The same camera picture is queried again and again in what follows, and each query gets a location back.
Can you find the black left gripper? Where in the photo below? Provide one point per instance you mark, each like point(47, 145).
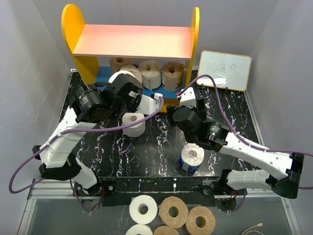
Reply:
point(135, 103)

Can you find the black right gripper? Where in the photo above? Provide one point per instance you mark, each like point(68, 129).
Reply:
point(201, 112)

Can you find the cream roll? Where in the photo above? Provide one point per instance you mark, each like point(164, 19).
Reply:
point(134, 71)
point(151, 74)

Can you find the cream roll front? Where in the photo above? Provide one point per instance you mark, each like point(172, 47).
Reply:
point(151, 74)

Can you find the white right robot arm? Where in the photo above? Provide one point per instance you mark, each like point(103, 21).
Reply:
point(279, 172)

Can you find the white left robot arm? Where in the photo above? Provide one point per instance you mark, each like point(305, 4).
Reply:
point(89, 105)

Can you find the yellow shelf with coloured boards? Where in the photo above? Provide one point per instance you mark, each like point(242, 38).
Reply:
point(87, 42)

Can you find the blue wrapped white roll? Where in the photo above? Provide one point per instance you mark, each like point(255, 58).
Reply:
point(191, 158)

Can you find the brown spare roll right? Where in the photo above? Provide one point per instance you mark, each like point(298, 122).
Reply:
point(200, 221)

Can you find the brown spare roll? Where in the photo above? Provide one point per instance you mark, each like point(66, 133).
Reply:
point(173, 212)
point(165, 230)
point(200, 221)

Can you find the brown spare roll middle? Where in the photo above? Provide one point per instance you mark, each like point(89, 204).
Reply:
point(173, 212)

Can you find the white spare roll foreground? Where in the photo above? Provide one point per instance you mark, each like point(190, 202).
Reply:
point(143, 209)

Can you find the brown spare roll bottom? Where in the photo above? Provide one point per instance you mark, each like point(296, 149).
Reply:
point(165, 230)

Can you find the white spare roll bottom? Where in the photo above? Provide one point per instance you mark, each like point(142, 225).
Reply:
point(139, 229)

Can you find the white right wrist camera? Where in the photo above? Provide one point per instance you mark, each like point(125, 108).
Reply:
point(188, 98)

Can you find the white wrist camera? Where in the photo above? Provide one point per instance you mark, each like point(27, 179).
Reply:
point(188, 98)
point(148, 104)

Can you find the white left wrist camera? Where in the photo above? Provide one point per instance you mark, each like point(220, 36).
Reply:
point(148, 104)

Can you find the small whiteboard yellow frame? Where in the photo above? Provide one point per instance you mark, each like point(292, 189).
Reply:
point(228, 70)

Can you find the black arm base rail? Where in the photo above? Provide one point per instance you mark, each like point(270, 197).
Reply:
point(115, 191)

